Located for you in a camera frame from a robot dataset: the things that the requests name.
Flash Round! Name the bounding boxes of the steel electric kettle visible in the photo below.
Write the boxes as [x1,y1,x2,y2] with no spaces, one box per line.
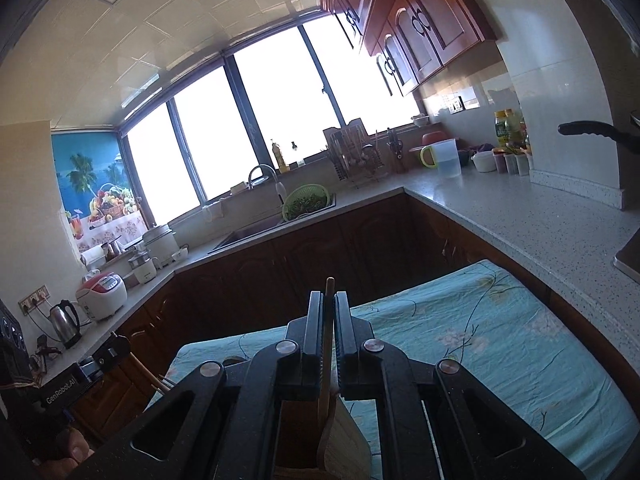
[48,300,84,350]

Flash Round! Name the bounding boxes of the white rag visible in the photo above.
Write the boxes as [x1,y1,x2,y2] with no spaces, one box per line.
[202,197,232,222]

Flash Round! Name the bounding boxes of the large kitchen window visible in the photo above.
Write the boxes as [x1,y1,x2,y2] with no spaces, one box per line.
[117,12,426,226]

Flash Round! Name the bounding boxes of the dark wooden base cabinets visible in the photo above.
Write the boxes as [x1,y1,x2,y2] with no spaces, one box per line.
[65,187,640,461]

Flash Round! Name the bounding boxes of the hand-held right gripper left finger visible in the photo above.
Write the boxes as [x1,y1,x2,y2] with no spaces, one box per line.
[65,290,326,480]

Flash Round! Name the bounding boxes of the wooden utensil holder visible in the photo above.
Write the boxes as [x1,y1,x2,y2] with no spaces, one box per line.
[272,400,326,480]

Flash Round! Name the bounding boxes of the pink plastic basin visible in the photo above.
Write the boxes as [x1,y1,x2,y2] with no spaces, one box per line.
[409,132,449,161]

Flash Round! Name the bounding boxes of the green vegetables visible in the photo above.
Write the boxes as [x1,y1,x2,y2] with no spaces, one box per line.
[287,194,327,217]

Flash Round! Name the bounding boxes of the steel gas stove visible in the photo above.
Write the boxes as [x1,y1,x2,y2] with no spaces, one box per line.
[613,241,640,282]

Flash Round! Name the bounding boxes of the clear pitcher green handle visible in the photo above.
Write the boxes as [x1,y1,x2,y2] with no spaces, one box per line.
[419,138,462,180]

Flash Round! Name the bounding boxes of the kitchen sink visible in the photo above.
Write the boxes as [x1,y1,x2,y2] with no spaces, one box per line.
[207,209,302,256]

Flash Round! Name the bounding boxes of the kettle power cord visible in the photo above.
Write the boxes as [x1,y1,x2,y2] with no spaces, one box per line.
[30,335,64,377]

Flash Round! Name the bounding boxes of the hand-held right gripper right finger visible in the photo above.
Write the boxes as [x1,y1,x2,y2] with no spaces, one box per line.
[335,291,587,480]

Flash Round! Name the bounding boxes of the person's left hand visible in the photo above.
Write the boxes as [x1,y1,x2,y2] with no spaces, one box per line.
[37,429,96,480]

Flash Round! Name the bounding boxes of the green label oil bottle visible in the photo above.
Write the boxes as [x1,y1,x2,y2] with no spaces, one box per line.
[493,110,511,149]

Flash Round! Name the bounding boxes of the black handled wok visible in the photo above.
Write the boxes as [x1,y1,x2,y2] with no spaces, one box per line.
[558,120,640,157]

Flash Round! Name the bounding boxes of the wooden wall cabinets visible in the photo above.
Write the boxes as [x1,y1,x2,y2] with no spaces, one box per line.
[315,0,499,99]

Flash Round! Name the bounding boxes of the tropical fruit wall poster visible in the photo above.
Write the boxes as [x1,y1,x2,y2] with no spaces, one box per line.
[51,130,151,257]

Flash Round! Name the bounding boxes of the wooden spatula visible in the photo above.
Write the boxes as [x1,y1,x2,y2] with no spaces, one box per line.
[316,277,372,480]

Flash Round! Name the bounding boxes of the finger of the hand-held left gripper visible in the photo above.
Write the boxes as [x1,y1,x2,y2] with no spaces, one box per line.
[94,333,133,376]

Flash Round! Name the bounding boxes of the metal dish rack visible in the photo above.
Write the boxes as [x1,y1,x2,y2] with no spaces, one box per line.
[325,127,389,189]

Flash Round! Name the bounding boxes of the wall power outlet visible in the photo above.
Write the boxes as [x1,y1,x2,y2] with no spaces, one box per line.
[18,285,51,316]

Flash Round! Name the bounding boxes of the green plastic colander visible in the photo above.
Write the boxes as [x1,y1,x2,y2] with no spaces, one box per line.
[281,184,334,222]

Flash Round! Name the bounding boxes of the wooden cutting board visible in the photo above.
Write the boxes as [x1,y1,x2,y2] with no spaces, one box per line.
[322,118,364,161]

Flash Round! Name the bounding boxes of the yellow oil bottle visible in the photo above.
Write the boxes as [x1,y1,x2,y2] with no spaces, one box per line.
[505,108,524,149]

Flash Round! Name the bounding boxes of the chrome faucet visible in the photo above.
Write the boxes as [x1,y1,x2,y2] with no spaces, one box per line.
[247,164,286,207]

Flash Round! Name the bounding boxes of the small white electric steamer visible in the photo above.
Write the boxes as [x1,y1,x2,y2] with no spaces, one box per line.
[127,252,159,284]

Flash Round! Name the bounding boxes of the red white rice cooker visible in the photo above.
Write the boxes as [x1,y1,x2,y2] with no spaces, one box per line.
[76,270,129,322]

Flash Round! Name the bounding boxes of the large white rice cooker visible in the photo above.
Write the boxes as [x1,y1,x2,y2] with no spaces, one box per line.
[142,225,180,262]

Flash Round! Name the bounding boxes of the wooden knife block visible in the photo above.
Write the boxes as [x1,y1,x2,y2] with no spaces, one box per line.
[385,127,409,174]

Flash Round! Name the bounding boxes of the floral teal cloth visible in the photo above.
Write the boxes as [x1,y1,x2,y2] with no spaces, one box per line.
[150,259,640,480]

